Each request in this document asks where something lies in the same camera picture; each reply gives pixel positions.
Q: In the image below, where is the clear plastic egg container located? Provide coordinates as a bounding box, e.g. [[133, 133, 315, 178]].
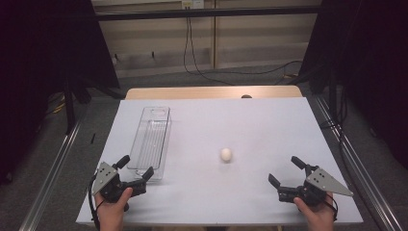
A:
[[126, 106, 172, 181]]

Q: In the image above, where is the white egg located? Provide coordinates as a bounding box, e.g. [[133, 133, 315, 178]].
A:
[[219, 147, 233, 164]]

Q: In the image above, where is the large black curtain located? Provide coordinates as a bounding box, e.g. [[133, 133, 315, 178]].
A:
[[297, 0, 408, 169], [0, 0, 121, 186]]

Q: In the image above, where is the black metal stand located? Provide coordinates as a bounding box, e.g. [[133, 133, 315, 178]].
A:
[[63, 78, 80, 135]]

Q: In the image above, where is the person's right hand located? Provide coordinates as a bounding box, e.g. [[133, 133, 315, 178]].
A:
[[293, 192, 337, 231]]

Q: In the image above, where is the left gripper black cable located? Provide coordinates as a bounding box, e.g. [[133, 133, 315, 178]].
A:
[[88, 173, 106, 231]]

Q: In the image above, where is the silver metal floor rail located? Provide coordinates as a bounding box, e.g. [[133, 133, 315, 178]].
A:
[[18, 119, 83, 231], [313, 95, 404, 231]]

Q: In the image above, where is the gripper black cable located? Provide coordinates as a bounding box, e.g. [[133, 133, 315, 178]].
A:
[[88, 173, 106, 231], [326, 192, 339, 223]]

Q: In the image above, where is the black hanging wall cable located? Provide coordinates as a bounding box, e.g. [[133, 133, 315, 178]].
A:
[[183, 16, 237, 87]]

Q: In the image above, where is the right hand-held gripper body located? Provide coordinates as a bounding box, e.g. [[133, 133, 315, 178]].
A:
[[277, 165, 354, 207]]

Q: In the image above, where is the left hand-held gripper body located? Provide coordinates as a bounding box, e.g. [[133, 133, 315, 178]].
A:
[[91, 161, 148, 204]]

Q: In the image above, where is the person's left hand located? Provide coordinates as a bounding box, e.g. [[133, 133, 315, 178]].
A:
[[93, 187, 134, 231]]

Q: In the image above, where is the black cable on floor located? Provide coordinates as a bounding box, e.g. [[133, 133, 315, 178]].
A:
[[191, 60, 304, 77]]

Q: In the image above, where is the black cable beside rail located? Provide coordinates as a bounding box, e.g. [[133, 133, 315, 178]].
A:
[[319, 86, 349, 152]]

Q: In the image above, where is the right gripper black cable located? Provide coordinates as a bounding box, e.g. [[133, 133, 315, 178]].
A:
[[326, 192, 339, 223]]

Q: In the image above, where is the white wall socket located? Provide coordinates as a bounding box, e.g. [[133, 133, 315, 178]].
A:
[[181, 0, 205, 10]]

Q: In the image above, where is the black horizontal metal bar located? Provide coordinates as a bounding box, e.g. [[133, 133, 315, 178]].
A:
[[94, 5, 322, 22]]

